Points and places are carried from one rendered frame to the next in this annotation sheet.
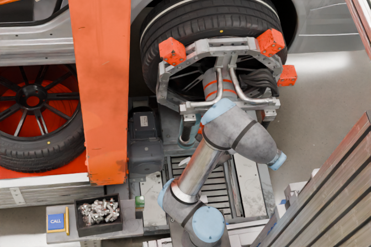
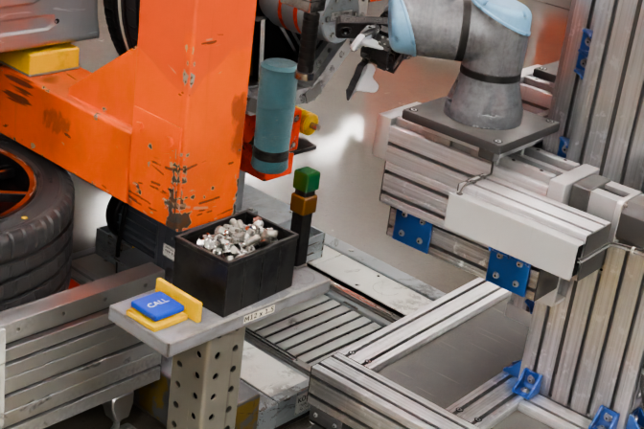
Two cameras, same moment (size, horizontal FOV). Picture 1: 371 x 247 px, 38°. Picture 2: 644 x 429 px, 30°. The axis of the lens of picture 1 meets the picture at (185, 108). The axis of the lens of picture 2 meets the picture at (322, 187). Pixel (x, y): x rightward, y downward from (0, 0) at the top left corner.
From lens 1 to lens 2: 2.09 m
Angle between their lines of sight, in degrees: 43
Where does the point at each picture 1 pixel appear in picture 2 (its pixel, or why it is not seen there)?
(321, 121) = not seen: hidden behind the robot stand
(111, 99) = not seen: outside the picture
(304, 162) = (425, 258)
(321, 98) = (363, 191)
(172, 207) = (431, 10)
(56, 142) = (38, 214)
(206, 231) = (513, 7)
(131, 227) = (301, 279)
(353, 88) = not seen: hidden behind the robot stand
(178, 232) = (439, 116)
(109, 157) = (223, 85)
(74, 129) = (56, 193)
